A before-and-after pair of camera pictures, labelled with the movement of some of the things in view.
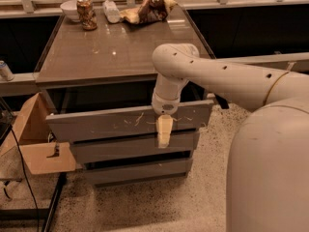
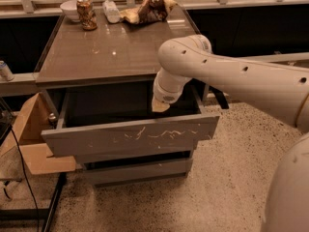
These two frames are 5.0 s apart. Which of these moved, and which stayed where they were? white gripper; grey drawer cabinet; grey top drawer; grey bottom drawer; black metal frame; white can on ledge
Moved: white gripper; grey top drawer
Stayed: grey drawer cabinet; white can on ledge; black metal frame; grey bottom drawer
